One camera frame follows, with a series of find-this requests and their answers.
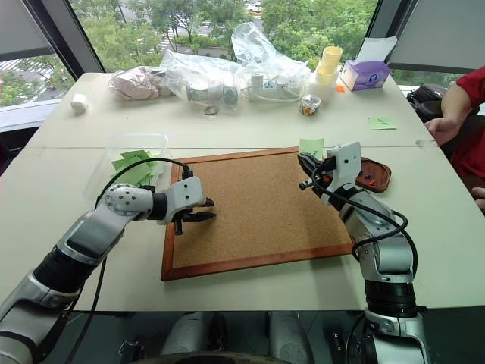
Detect stacked yellow cups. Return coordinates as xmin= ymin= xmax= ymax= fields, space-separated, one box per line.
xmin=314 ymin=45 xmax=344 ymax=86

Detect white tissue sheet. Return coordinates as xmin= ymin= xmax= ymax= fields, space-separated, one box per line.
xmin=355 ymin=36 xmax=399 ymax=64

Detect grey metal cylinder part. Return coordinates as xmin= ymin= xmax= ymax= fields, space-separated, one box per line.
xmin=185 ymin=83 xmax=240 ymax=108

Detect person's right hand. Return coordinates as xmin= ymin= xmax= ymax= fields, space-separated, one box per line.
xmin=424 ymin=116 xmax=457 ymax=147

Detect clear jar of pushpins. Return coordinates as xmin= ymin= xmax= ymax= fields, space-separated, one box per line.
xmin=299 ymin=94 xmax=323 ymax=118

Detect grey rounded shape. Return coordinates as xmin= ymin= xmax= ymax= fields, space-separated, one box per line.
xmin=160 ymin=311 xmax=229 ymax=358
xmin=268 ymin=310 xmax=316 ymax=364

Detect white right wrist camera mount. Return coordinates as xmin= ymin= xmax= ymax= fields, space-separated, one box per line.
xmin=324 ymin=141 xmax=363 ymax=195

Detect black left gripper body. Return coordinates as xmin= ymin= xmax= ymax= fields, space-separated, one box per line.
xmin=172 ymin=207 xmax=199 ymax=237

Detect green note with scribble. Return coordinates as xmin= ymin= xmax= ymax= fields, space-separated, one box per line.
xmin=368 ymin=116 xmax=398 ymax=131

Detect grey roller blind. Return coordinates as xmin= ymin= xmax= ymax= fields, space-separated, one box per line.
xmin=385 ymin=0 xmax=485 ymax=76
xmin=0 ymin=0 xmax=55 ymax=62

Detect purple tissue box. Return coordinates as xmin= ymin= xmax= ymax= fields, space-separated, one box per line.
xmin=339 ymin=59 xmax=392 ymax=93

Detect small white roll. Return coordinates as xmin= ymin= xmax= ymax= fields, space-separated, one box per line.
xmin=69 ymin=93 xmax=89 ymax=115

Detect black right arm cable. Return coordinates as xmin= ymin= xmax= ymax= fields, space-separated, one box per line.
xmin=320 ymin=187 xmax=420 ymax=278

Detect bag of pink cloth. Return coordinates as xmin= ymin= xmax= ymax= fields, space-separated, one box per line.
xmin=108 ymin=65 xmax=170 ymax=102

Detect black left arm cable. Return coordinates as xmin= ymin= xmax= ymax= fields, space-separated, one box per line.
xmin=64 ymin=156 xmax=192 ymax=364

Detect person in red shirt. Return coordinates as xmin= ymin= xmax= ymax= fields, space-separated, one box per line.
xmin=449 ymin=64 xmax=485 ymax=180

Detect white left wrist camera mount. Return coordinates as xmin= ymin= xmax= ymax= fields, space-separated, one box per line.
xmin=156 ymin=177 xmax=208 ymax=226

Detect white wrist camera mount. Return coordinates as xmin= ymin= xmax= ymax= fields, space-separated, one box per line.
xmin=324 ymin=141 xmax=363 ymax=195
xmin=156 ymin=177 xmax=208 ymax=226

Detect large green sticky note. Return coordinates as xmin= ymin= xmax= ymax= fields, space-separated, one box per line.
xmin=111 ymin=149 xmax=153 ymax=172

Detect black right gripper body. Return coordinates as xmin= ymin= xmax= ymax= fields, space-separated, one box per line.
xmin=299 ymin=155 xmax=339 ymax=197

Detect dark window post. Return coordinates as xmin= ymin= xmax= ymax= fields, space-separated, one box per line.
xmin=27 ymin=0 xmax=106 ymax=75
xmin=365 ymin=0 xmax=405 ymax=43

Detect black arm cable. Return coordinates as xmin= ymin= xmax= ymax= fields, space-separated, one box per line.
xmin=64 ymin=156 xmax=192 ymax=364
xmin=320 ymin=187 xmax=420 ymax=278

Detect black bag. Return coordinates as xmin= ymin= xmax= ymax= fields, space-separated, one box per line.
xmin=406 ymin=83 xmax=445 ymax=123

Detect clear bag with power strip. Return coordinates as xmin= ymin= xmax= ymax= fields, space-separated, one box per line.
xmin=230 ymin=21 xmax=312 ymax=104

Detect folded green sticky note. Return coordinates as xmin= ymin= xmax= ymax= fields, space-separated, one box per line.
xmin=130 ymin=165 xmax=157 ymax=187

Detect green note with pushpin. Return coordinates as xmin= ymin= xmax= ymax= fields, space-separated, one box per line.
xmin=299 ymin=137 xmax=326 ymax=162

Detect brown wooden tray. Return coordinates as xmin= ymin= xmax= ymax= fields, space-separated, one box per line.
xmin=355 ymin=158 xmax=393 ymax=195

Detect wood framed cork board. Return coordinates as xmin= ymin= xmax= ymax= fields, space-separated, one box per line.
xmin=160 ymin=146 xmax=358 ymax=282

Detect clear bag with metal part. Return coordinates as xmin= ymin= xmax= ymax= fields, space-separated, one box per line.
xmin=160 ymin=50 xmax=244 ymax=115

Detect clear plastic box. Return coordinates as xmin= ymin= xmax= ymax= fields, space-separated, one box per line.
xmin=83 ymin=132 xmax=171 ymax=202

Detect white power strip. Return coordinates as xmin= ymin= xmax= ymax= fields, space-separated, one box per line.
xmin=241 ymin=73 xmax=305 ymax=102

